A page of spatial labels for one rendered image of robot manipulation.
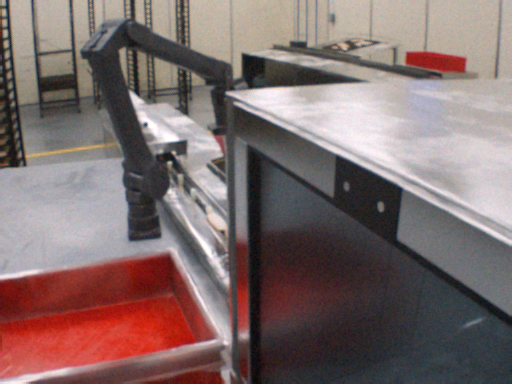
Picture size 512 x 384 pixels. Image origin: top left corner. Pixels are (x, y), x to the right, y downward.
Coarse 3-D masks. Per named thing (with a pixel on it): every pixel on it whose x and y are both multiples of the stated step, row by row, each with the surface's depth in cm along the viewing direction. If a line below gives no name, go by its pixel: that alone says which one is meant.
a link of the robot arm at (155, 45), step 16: (128, 32) 102; (144, 32) 105; (128, 48) 111; (144, 48) 110; (160, 48) 114; (176, 48) 119; (176, 64) 122; (192, 64) 125; (208, 64) 130; (224, 64) 134; (208, 80) 138
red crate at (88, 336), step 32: (32, 320) 87; (64, 320) 87; (96, 320) 88; (128, 320) 88; (160, 320) 89; (0, 352) 77; (32, 352) 78; (64, 352) 79; (96, 352) 79; (128, 352) 80
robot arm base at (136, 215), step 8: (152, 200) 124; (136, 208) 121; (144, 208) 121; (152, 208) 122; (128, 216) 123; (136, 216) 121; (144, 216) 121; (152, 216) 123; (128, 224) 123; (136, 224) 121; (144, 224) 121; (152, 224) 123; (128, 232) 121; (136, 232) 121; (144, 232) 121; (152, 232) 122; (160, 232) 122; (128, 240) 121; (136, 240) 120
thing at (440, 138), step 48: (240, 96) 37; (288, 96) 37; (336, 96) 37; (384, 96) 38; (432, 96) 38; (480, 96) 39; (240, 144) 36; (288, 144) 29; (336, 144) 25; (384, 144) 25; (432, 144) 25; (480, 144) 25; (240, 192) 38; (336, 192) 25; (384, 192) 21; (432, 192) 19; (480, 192) 18; (240, 240) 40; (384, 240) 22; (432, 240) 18; (480, 240) 16; (240, 288) 42; (480, 288) 16; (240, 336) 44
